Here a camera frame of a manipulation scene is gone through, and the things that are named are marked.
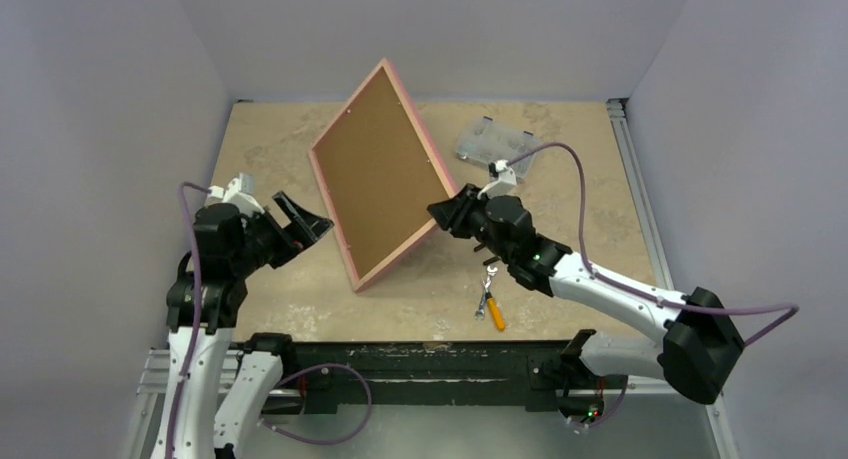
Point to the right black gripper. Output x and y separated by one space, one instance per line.
460 211

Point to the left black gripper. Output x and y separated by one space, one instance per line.
292 239

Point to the pink picture frame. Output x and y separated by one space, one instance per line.
377 169

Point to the yellow handled screwdriver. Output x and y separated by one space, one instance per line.
495 311

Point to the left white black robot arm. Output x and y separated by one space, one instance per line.
229 241

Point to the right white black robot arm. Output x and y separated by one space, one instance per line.
692 342

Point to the clear plastic screw organizer box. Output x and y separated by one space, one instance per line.
484 141

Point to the silver combination wrench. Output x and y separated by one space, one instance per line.
486 282

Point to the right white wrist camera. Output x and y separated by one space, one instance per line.
502 180

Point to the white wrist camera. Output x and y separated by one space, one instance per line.
237 191
502 180

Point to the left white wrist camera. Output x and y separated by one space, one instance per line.
237 191

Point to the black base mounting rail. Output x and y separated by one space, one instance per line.
537 375

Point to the aluminium extrusion frame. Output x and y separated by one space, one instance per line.
718 426

